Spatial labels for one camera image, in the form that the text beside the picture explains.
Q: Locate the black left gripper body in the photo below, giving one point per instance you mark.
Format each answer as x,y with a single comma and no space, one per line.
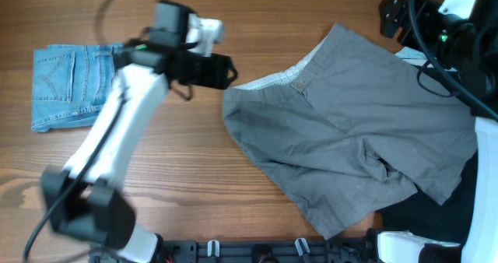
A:
198,70

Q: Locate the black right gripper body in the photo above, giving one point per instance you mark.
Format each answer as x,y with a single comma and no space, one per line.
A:
430,19

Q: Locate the grey shorts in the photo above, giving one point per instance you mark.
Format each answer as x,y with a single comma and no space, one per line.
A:
349,130

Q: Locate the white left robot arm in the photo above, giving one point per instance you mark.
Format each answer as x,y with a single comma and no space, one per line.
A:
84,201

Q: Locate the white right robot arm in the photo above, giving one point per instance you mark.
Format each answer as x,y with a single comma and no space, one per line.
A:
459,39

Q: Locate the light blue garment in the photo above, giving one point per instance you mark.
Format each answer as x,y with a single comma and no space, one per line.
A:
411,56

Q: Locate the folded light blue jeans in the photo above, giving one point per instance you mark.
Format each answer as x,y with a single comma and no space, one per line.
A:
70,84

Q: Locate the black garment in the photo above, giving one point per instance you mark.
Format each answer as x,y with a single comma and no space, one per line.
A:
422,216

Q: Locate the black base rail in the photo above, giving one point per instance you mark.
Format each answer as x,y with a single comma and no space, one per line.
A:
335,250

